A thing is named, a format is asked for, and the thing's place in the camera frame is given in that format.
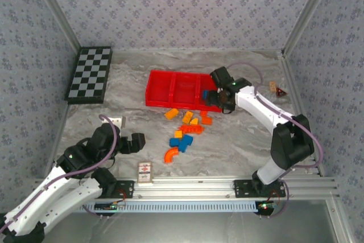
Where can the left black mount plate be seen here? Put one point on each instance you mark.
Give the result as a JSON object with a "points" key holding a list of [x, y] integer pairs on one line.
{"points": [[126, 189]]}

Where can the red three-compartment tray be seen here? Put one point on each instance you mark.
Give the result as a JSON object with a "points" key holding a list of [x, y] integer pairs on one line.
{"points": [[159, 89]]}

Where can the right black mount plate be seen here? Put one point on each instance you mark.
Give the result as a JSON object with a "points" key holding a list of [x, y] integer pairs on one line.
{"points": [[241, 188]]}

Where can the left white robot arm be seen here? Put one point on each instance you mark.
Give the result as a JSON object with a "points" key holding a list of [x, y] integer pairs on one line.
{"points": [[34, 200]]}

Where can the left circuit board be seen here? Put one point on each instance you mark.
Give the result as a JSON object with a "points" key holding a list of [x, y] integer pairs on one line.
{"points": [[109, 206]]}

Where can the blue L-shaped lego brick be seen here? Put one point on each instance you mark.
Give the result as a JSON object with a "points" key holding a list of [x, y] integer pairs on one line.
{"points": [[186, 141]]}

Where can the right circuit board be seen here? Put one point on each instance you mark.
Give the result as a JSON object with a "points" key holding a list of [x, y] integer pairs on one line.
{"points": [[265, 206]]}

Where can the orange curved lego piece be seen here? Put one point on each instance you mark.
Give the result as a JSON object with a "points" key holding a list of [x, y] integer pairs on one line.
{"points": [[167, 156]]}

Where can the small orange lego brick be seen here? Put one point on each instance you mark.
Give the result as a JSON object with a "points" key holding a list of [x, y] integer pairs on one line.
{"points": [[204, 113]]}

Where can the playing card box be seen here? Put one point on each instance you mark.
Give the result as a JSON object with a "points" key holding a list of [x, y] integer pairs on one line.
{"points": [[144, 172]]}

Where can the small wooden block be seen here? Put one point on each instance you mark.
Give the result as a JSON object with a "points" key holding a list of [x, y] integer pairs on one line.
{"points": [[272, 86]]}

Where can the black mount plate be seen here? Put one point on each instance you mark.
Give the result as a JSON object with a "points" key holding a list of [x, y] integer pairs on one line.
{"points": [[241, 188], [126, 189]]}

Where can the circuit board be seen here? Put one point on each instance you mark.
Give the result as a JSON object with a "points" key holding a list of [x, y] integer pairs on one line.
{"points": [[265, 206], [109, 206]]}

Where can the yellow-orange lego brick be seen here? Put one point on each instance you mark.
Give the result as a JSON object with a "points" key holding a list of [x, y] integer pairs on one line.
{"points": [[171, 113]]}

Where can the aluminium front rail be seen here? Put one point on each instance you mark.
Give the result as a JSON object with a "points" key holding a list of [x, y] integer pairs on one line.
{"points": [[185, 187]]}

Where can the aluminium corner post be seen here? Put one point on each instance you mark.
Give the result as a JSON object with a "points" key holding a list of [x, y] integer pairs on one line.
{"points": [[310, 6], [54, 6]]}

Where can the orange long lego plate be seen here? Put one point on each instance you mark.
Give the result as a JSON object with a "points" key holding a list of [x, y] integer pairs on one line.
{"points": [[191, 129]]}

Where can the red black triangle sign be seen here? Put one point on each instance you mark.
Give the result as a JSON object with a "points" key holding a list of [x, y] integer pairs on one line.
{"points": [[280, 93]]}

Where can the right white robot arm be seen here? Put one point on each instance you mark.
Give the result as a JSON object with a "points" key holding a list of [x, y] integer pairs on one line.
{"points": [[256, 103]]}

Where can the small yellow lego brick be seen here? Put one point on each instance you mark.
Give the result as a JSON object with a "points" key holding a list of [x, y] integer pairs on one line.
{"points": [[178, 134]]}

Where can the black grey checkerboard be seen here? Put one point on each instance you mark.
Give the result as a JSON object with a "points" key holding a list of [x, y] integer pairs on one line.
{"points": [[88, 75]]}

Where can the aluminium side rail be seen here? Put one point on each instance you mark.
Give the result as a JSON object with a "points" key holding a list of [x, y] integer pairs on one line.
{"points": [[57, 143], [295, 95]]}

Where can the aluminium back rail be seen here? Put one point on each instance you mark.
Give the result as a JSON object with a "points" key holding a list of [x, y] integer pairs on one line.
{"points": [[227, 51]]}

